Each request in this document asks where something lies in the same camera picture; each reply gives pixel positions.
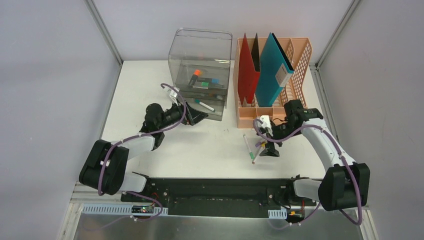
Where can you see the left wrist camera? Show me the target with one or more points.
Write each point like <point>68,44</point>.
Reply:
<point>174,95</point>

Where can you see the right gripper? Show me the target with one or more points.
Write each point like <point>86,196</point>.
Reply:
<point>270,150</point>

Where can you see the peach plastic file rack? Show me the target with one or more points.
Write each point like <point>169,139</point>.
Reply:
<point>299,51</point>

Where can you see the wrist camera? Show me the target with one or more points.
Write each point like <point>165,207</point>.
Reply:
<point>174,95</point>
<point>265,125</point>

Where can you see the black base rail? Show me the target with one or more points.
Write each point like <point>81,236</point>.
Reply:
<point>226,197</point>

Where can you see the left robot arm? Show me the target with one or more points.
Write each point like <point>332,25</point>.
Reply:
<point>105,168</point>

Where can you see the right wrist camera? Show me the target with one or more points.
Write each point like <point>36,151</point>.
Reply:
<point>265,125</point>

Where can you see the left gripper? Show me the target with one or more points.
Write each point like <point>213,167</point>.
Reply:
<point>189,115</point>

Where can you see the clear grey drawer organizer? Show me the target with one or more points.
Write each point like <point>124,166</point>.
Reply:
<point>199,65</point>

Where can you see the black highlighter orange cap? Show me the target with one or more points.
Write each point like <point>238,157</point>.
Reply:
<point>194,77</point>

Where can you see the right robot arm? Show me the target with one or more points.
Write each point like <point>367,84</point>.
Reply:
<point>345,183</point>

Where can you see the red folder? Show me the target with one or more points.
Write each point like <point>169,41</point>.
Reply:
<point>248,70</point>

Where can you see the teal blue folder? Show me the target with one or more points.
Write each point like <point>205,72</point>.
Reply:
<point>275,72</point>

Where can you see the black highlighter green cap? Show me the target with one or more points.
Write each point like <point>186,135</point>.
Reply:
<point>201,85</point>

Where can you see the white marker green tip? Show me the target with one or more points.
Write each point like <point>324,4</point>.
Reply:
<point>251,155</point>

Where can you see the black highlighter blue cap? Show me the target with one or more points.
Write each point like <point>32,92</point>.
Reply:
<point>208,80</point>

